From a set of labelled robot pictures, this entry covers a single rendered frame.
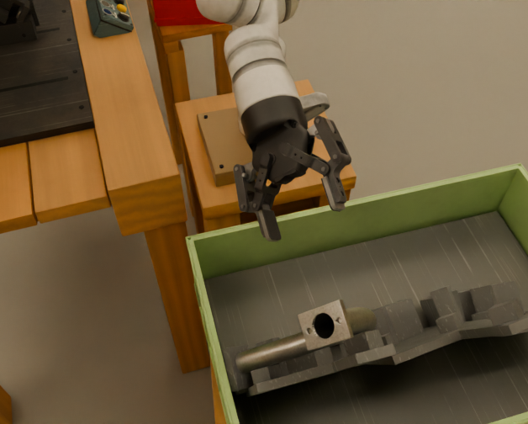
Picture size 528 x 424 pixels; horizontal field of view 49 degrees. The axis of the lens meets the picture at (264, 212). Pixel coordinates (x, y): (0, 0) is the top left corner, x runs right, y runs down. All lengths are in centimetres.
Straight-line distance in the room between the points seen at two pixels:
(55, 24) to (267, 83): 96
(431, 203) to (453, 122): 159
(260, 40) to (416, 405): 59
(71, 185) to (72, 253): 103
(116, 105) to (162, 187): 24
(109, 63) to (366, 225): 70
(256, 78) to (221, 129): 55
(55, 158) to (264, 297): 52
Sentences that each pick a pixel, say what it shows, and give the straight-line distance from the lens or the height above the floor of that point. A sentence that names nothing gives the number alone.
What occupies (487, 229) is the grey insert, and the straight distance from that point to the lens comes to 117.
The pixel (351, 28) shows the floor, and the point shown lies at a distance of 312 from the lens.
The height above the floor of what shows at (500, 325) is 112.
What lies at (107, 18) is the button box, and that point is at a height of 95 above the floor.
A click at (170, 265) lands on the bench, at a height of 60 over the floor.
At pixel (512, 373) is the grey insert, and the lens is 103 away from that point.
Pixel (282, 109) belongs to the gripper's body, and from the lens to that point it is 67.
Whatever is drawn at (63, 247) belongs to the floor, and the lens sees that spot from 223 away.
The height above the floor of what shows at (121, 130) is 90.
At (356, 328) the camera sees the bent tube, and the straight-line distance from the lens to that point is 65.
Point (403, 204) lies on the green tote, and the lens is 106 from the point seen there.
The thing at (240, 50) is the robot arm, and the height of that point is 131.
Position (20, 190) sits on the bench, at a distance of 121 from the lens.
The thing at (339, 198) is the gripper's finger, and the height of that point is 125.
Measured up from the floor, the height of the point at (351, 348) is 113.
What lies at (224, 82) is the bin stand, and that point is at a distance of 216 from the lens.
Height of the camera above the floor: 173
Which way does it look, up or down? 52 degrees down
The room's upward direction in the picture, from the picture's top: straight up
